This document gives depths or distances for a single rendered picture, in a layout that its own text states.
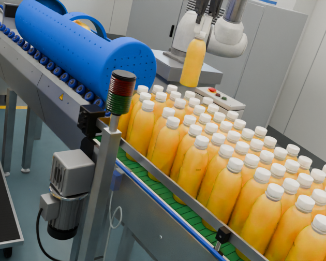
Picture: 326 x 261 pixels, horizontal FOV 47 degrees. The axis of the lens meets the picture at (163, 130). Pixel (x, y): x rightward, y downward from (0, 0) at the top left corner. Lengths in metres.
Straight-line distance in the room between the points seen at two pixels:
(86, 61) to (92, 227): 0.68
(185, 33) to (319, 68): 2.33
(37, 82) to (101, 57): 0.58
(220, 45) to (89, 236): 1.31
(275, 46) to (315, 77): 1.07
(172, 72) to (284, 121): 2.64
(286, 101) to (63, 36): 3.13
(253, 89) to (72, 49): 1.95
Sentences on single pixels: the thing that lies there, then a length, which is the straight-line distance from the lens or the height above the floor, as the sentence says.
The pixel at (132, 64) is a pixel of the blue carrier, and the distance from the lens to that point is 1.52.
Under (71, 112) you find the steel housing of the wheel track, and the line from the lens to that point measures 1.67.
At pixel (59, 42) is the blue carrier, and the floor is 1.12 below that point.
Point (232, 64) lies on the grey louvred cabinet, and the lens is 3.17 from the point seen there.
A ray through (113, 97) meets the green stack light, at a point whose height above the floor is 1.20.
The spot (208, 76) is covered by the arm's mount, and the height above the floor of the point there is 1.04.
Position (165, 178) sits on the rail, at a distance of 1.10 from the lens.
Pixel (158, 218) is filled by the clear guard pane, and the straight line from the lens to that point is 1.05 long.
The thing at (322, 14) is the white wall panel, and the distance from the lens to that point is 4.27.
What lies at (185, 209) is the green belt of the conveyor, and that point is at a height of 0.90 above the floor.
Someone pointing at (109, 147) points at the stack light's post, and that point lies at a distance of 1.00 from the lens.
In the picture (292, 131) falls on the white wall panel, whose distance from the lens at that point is 4.34.
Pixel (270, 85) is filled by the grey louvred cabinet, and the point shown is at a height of 0.83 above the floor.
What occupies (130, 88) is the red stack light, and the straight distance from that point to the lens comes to 0.94.
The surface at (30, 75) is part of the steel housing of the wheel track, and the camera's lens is 2.05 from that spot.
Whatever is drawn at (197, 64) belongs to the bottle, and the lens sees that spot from 1.46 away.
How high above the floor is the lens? 1.52
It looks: 23 degrees down
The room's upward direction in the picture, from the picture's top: 15 degrees clockwise
